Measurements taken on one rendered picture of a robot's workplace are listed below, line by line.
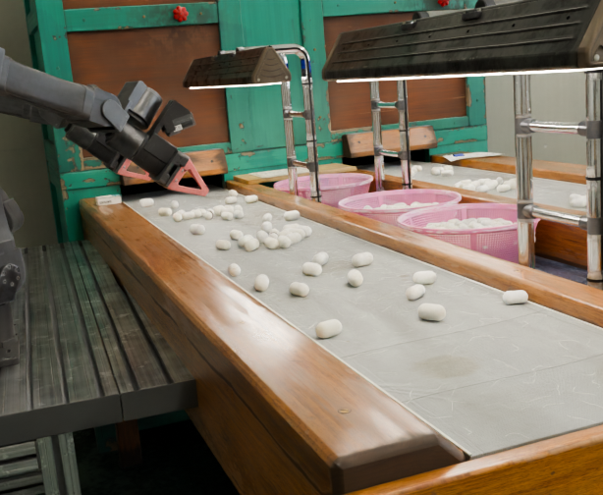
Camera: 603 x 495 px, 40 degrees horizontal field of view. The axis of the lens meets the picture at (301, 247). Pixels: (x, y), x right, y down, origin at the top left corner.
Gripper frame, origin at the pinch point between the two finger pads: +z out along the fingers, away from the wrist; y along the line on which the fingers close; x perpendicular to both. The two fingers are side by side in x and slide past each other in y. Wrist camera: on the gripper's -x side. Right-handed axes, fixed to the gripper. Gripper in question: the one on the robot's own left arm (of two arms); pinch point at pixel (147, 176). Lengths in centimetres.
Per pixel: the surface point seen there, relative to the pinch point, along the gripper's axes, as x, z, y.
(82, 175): 8.4, -5.4, 48.6
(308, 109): -32.7, 20.7, -7.3
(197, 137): -19, 16, 50
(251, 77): -26.5, 0.6, -28.4
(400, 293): -4, 22, -84
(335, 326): 5, 9, -98
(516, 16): -31, 0, -112
